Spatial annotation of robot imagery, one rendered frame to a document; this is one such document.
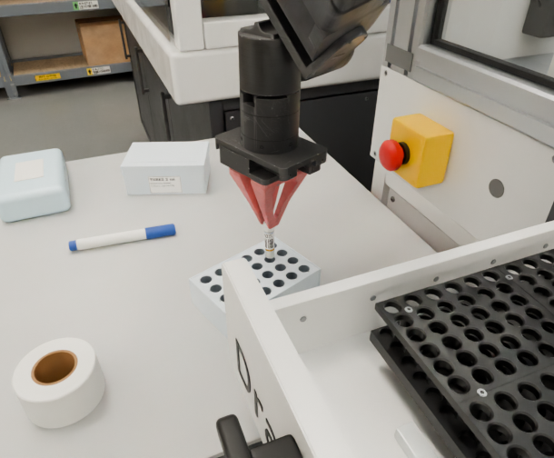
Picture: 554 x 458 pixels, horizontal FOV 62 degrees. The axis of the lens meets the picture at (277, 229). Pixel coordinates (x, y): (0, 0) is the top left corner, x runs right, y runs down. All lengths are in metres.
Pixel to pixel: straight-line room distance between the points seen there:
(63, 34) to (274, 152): 3.90
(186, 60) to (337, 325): 0.69
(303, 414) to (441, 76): 0.47
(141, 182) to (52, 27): 3.58
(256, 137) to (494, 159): 0.27
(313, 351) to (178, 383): 0.15
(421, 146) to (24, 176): 0.57
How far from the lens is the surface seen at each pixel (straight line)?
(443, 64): 0.62
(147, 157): 0.76
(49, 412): 0.46
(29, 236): 0.72
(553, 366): 0.35
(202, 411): 0.45
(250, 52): 0.42
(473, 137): 0.59
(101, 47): 3.89
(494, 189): 0.58
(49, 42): 4.30
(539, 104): 0.52
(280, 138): 0.44
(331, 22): 0.34
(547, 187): 0.53
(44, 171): 0.79
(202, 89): 0.98
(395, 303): 0.35
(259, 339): 0.28
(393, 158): 0.59
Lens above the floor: 1.14
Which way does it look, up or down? 35 degrees down
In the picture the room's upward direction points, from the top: straight up
